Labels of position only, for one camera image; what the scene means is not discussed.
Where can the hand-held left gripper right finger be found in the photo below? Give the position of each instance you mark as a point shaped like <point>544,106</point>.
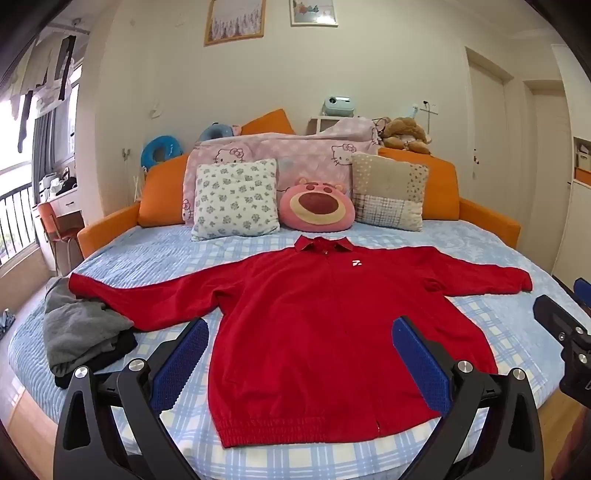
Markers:
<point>420,364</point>

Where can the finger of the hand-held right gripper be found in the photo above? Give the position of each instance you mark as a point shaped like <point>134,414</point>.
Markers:
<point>575,360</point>
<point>584,297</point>

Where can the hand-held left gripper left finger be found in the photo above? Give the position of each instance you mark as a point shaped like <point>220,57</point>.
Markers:
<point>182,364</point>

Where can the red collared jacket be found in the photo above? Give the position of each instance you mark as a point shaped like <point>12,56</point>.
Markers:
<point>314,332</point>

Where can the black garment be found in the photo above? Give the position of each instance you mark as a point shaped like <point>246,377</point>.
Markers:
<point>117,348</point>

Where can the blue plaid bed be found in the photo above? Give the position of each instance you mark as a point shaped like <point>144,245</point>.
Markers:
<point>485,318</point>

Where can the grey garment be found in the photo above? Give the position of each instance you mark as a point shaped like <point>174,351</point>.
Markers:
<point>78,327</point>

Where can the cream door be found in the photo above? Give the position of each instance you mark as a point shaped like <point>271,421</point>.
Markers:
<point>549,184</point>
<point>489,134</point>

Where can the orange backrest cushion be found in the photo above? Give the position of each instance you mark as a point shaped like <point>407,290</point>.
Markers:
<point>270,122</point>
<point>161,194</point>
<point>441,184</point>

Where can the beige patchwork pillow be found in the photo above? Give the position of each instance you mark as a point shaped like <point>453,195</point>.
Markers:
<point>390,194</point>

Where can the white floral pillow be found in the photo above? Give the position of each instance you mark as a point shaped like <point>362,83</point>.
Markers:
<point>235,198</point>

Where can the orange chair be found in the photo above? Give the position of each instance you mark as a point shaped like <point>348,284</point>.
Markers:
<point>57,228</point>

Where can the pink bear face pillow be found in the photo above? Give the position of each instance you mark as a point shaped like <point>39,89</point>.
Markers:
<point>316,205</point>

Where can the white desk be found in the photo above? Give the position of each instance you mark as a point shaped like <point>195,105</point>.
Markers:
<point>69,203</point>

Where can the black balcony railing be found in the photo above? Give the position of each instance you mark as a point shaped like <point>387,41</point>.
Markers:
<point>16,221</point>

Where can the brown plush bear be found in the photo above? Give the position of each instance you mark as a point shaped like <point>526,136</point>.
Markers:
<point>406,134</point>

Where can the blue neck pillow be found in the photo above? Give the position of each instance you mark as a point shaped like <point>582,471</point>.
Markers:
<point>213,131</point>

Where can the grey curtain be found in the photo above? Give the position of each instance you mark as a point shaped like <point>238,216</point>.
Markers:
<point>44,147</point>

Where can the white bedside shelf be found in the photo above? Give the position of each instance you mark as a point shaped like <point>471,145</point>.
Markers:
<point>318,124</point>

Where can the white projector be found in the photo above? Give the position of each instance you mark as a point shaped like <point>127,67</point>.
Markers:
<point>338,106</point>

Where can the hanging laundry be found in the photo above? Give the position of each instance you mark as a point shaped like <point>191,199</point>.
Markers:
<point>41,64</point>

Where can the wooden framed picture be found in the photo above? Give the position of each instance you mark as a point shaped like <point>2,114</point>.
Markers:
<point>235,21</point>

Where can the white framed picture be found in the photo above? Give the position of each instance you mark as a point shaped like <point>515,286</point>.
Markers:
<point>313,11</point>

